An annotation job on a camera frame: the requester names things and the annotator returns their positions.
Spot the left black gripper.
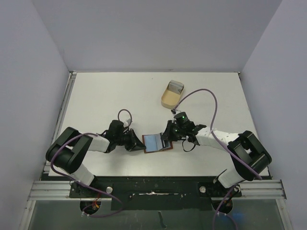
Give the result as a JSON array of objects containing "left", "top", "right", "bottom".
[{"left": 115, "top": 128, "right": 146, "bottom": 151}]

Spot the black credit card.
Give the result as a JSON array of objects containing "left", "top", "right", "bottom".
[{"left": 160, "top": 140, "right": 172, "bottom": 150}]

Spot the brown leather card holder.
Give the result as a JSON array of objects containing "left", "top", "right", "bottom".
[{"left": 142, "top": 133, "right": 173, "bottom": 153}]

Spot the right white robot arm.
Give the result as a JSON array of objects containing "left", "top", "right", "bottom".
[{"left": 161, "top": 112, "right": 272, "bottom": 196}]

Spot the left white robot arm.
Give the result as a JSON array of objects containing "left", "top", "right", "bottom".
[{"left": 46, "top": 120, "right": 146, "bottom": 197}]

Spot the tan oval cardboard tray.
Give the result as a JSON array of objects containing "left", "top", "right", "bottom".
[{"left": 161, "top": 85, "right": 182, "bottom": 109}]

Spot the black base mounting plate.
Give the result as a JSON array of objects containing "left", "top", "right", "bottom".
[{"left": 69, "top": 176, "right": 242, "bottom": 212}]

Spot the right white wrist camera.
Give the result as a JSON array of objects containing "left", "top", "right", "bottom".
[{"left": 171, "top": 108, "right": 181, "bottom": 115}]

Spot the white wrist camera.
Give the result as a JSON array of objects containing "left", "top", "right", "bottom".
[
  {"left": 171, "top": 108, "right": 181, "bottom": 115},
  {"left": 124, "top": 119, "right": 132, "bottom": 127}
]

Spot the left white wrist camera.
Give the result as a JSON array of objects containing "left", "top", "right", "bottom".
[{"left": 124, "top": 119, "right": 132, "bottom": 127}]

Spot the aluminium rail left edge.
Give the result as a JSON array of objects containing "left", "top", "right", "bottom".
[{"left": 43, "top": 70, "right": 77, "bottom": 172}]

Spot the aluminium rail front left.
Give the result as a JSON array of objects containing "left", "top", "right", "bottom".
[{"left": 28, "top": 181, "right": 71, "bottom": 201}]

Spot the aluminium rail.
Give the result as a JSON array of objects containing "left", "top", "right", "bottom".
[
  {"left": 236, "top": 180, "right": 287, "bottom": 200},
  {"left": 28, "top": 181, "right": 71, "bottom": 201}
]

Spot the aluminium rail front right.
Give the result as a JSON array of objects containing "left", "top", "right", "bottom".
[{"left": 236, "top": 180, "right": 287, "bottom": 200}]

